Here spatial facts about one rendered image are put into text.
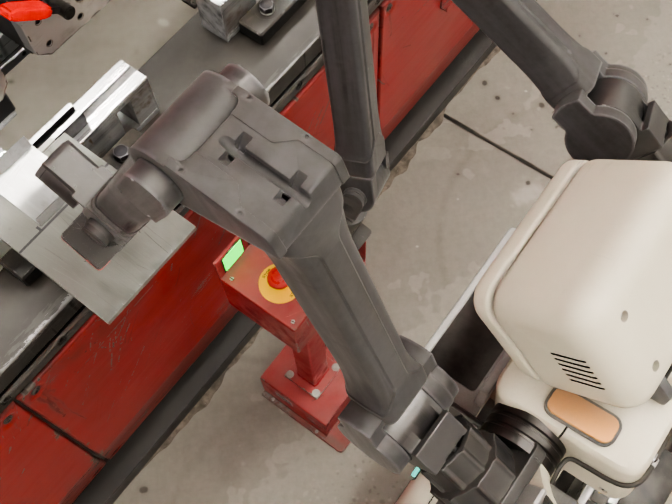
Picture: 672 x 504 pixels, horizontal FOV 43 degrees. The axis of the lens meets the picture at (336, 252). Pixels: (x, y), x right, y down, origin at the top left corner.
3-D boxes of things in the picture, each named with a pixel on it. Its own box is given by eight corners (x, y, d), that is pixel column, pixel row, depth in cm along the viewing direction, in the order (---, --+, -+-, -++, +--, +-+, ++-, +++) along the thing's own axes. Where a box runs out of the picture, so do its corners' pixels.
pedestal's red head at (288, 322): (299, 354, 147) (291, 318, 130) (228, 303, 151) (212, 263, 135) (366, 268, 153) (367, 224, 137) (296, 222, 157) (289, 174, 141)
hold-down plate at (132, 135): (28, 288, 130) (21, 280, 127) (4, 268, 131) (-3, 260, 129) (160, 152, 139) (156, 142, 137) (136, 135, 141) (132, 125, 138)
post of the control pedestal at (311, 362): (315, 387, 200) (300, 305, 151) (297, 374, 201) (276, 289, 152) (328, 369, 201) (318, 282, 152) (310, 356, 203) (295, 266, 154)
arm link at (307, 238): (242, 231, 48) (348, 110, 51) (100, 152, 56) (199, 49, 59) (409, 485, 84) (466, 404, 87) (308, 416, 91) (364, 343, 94)
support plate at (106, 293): (109, 325, 115) (107, 322, 114) (-23, 221, 122) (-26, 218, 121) (197, 229, 120) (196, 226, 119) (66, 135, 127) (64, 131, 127)
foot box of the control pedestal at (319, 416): (341, 454, 205) (340, 444, 194) (261, 394, 212) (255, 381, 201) (389, 389, 211) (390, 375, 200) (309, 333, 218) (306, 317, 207)
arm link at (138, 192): (182, 222, 55) (286, 107, 58) (115, 161, 54) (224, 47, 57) (107, 260, 95) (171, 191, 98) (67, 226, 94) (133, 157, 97)
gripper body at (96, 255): (59, 237, 107) (63, 229, 100) (115, 180, 110) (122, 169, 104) (98, 271, 108) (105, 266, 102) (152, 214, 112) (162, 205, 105)
